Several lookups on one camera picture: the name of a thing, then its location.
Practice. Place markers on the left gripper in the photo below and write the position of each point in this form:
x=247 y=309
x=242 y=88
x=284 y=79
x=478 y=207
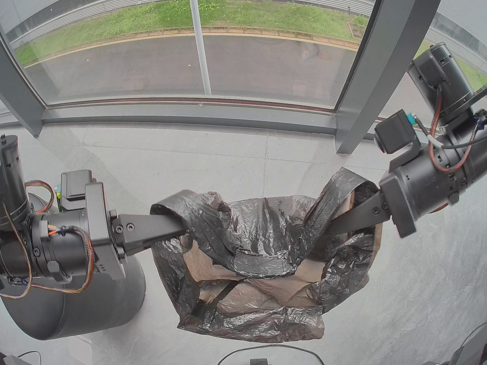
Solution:
x=104 y=238

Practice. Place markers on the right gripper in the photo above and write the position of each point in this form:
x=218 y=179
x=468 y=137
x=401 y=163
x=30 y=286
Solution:
x=418 y=188

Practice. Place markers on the black plastic bag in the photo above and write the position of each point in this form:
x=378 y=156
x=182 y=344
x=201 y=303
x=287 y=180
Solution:
x=266 y=234

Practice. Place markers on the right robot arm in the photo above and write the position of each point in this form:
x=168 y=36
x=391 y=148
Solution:
x=445 y=78

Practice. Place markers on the window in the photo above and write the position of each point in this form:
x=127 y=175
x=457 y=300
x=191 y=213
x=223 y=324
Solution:
x=114 y=70

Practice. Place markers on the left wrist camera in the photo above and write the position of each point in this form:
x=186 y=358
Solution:
x=76 y=188

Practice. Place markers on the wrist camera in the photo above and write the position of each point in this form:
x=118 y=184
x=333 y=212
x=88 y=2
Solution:
x=393 y=131
x=76 y=188

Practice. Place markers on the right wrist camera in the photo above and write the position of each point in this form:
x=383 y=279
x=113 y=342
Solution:
x=393 y=131

